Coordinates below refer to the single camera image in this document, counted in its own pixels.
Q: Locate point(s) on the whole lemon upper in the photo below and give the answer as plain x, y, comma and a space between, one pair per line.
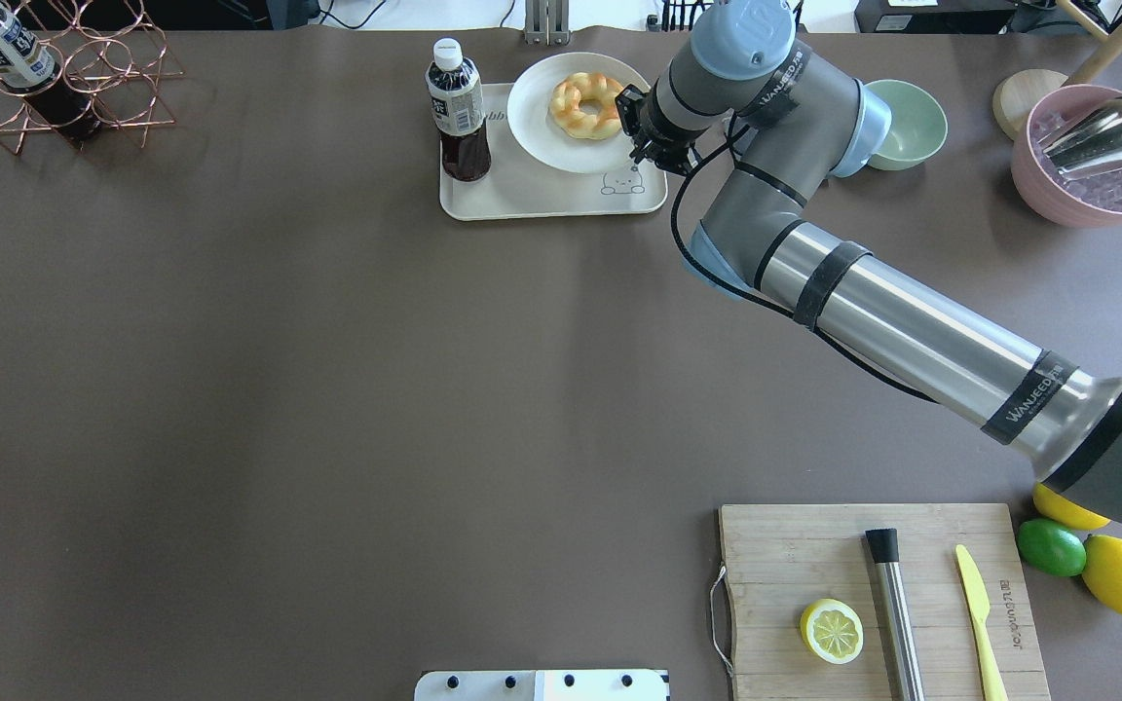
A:
1059, 509

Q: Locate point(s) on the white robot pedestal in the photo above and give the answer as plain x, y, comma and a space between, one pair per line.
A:
603, 683

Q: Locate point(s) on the steel muddler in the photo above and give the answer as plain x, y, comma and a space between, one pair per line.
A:
906, 670

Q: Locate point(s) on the steel ice scoop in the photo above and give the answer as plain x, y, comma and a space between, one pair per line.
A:
1089, 148

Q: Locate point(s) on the white plate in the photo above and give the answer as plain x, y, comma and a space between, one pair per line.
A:
530, 123

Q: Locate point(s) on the tea bottle in rack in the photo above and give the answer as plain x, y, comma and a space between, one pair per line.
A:
30, 71

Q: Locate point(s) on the wooden cutting board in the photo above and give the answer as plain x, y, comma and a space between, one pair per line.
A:
780, 558

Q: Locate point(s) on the tea bottle on tray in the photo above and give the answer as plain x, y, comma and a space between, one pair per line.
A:
457, 102

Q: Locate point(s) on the yellow plastic knife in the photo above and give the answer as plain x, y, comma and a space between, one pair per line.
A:
978, 602

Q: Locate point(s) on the cream rabbit tray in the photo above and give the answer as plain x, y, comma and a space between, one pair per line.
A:
518, 186

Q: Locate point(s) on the lemon half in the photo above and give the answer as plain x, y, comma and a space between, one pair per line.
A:
832, 631

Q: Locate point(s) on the green bowl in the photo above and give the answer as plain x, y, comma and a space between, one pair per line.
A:
918, 126

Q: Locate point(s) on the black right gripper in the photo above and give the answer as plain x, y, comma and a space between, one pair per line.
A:
652, 128

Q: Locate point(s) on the braided ring donut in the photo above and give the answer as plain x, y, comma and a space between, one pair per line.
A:
584, 105

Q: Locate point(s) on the copper wire bottle rack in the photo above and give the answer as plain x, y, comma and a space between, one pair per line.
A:
112, 60

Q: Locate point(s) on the wooden glass stand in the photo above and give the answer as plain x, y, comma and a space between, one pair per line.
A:
1017, 94

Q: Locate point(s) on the green lime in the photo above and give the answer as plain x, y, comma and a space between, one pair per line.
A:
1051, 548

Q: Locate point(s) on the pink ice bowl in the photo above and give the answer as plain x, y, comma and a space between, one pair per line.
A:
1090, 202

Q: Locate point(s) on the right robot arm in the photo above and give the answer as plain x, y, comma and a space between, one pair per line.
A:
810, 120

